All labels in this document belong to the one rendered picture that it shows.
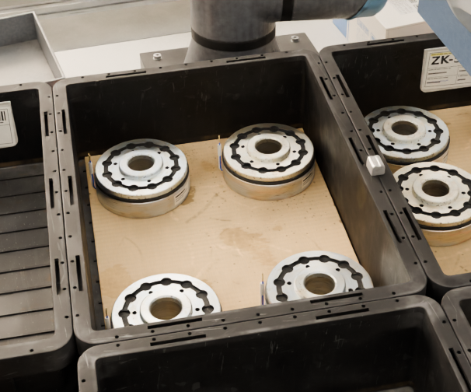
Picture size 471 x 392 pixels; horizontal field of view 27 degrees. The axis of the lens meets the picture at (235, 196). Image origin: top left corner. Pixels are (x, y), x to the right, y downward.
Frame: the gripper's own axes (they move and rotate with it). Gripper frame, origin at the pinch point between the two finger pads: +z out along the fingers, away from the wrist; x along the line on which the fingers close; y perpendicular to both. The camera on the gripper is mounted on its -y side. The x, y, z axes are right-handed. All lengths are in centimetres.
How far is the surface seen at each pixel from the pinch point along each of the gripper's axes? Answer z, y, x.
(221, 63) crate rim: 17.4, -27.0, -17.4
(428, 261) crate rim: 18.2, 8.9, -7.0
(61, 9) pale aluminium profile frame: 97, -193, -39
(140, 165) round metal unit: 24.2, -21.0, -29.0
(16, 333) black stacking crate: 25, -1, -44
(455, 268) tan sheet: 28.9, 1.0, -0.8
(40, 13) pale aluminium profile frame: 97, -194, -45
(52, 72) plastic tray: 33, -58, -38
